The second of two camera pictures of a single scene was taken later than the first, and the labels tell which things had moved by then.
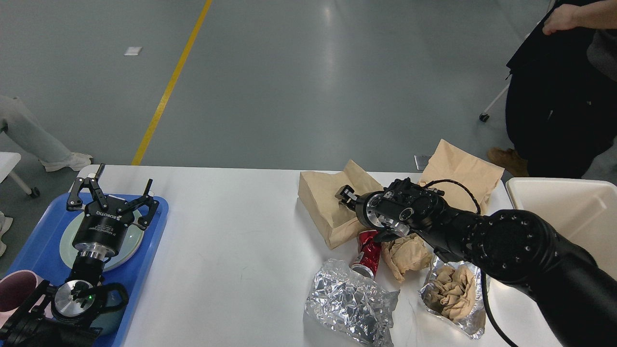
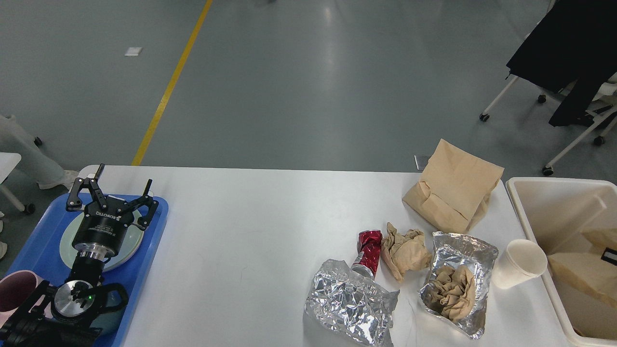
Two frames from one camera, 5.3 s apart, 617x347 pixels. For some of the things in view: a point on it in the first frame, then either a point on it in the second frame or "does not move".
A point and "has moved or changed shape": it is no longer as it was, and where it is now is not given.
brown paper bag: (317, 191) has moved or changed shape
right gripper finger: (346, 196) to (610, 255)
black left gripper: (102, 231) does not move
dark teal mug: (116, 298) does not move
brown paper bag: (467, 181) does not move
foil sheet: (345, 302) does not move
